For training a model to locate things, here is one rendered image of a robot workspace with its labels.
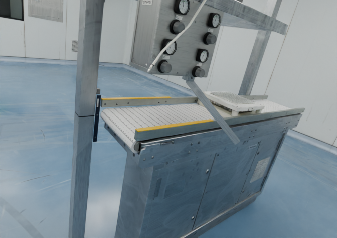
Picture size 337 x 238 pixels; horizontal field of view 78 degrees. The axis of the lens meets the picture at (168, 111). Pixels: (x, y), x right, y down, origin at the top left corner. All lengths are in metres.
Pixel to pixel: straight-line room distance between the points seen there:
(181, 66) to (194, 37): 0.08
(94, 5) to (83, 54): 0.16
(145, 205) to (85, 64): 0.58
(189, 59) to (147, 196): 0.55
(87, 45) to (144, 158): 0.42
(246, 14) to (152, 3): 0.33
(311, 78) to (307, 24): 0.82
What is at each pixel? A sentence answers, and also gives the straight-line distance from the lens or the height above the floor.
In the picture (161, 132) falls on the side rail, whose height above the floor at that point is 0.84.
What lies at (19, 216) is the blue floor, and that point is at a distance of 1.60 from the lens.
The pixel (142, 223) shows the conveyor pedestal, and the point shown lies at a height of 0.39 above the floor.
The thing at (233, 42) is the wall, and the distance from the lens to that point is 4.40.
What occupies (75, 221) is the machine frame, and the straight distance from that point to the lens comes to 1.16.
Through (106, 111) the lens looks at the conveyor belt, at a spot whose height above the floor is 0.81.
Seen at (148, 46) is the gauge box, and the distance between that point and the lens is 0.54.
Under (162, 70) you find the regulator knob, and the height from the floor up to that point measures 1.04.
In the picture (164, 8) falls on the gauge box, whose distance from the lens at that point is 0.53.
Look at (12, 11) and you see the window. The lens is 5.60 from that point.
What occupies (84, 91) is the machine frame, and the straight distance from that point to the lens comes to 0.82.
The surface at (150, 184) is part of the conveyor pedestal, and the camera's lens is 0.85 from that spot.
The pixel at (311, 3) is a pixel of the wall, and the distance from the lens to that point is 4.11.
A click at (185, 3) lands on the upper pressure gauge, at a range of 0.55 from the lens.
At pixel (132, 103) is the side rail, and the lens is 0.90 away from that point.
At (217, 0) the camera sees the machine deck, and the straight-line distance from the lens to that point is 0.64.
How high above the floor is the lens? 1.12
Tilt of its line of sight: 19 degrees down
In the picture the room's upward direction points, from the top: 12 degrees clockwise
